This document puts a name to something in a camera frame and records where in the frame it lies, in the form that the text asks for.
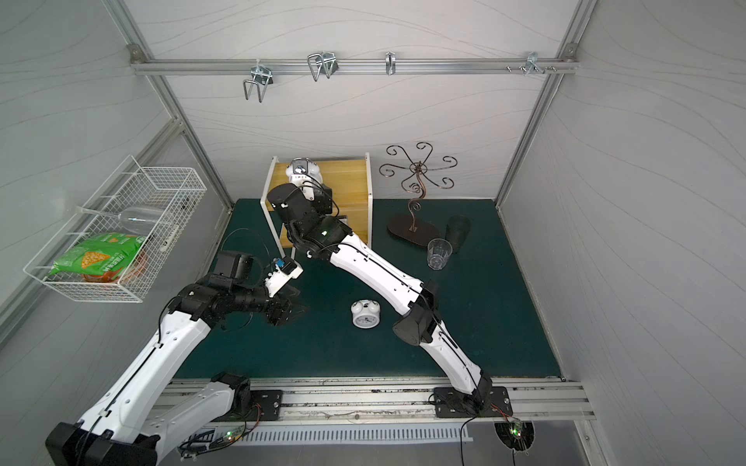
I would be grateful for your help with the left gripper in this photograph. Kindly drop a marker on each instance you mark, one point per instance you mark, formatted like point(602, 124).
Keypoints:
point(281, 308)

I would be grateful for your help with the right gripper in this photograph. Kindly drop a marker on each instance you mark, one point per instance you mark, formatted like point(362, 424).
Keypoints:
point(321, 195)

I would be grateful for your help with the white twin-bell alarm clock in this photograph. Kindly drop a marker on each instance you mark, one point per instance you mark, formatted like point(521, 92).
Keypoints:
point(303, 170)
point(366, 314)

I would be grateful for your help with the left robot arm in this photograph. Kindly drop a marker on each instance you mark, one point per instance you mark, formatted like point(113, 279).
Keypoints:
point(118, 428)

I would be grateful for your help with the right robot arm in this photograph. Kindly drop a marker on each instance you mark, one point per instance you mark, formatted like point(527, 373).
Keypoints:
point(416, 302)

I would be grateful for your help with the wooden two-tier shelf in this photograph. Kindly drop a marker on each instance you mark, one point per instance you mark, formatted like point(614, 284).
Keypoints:
point(351, 183)

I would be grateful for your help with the metal scroll jewelry stand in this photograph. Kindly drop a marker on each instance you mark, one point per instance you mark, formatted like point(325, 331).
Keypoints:
point(408, 227)

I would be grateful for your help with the clear drinking glass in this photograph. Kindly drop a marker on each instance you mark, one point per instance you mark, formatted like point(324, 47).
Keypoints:
point(439, 251)

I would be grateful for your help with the dark tinted glass cup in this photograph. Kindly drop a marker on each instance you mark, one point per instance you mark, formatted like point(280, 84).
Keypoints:
point(457, 229)

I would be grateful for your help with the metal double hook left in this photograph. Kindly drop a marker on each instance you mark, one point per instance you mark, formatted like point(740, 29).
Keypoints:
point(261, 77)

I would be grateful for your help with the metal double hook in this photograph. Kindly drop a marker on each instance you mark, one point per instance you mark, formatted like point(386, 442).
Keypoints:
point(261, 77)
point(322, 64)

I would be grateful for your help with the clear wine glass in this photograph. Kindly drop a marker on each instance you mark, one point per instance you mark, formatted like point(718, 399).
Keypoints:
point(139, 220)

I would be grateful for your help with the metal double hook middle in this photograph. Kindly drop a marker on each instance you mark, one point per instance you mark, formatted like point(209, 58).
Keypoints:
point(322, 64)

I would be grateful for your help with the red snack package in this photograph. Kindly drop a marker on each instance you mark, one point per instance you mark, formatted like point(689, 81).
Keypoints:
point(114, 276)

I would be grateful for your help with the green snack bag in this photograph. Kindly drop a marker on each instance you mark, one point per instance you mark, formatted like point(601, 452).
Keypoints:
point(99, 254)

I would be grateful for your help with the metal single hook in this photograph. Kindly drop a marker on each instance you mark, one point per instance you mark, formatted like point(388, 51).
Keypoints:
point(390, 63)

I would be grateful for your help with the metal hook right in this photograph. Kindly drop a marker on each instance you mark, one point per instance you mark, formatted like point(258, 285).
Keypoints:
point(531, 67)

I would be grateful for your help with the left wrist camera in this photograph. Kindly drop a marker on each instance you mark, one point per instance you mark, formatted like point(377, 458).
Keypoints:
point(283, 271)

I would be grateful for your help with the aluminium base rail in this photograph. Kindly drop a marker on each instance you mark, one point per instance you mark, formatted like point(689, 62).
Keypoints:
point(370, 400)

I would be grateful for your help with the white wire basket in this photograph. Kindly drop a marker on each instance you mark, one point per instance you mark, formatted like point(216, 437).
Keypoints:
point(176, 190)

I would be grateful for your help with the aluminium top rail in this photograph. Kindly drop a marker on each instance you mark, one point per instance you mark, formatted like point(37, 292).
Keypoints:
point(347, 66)

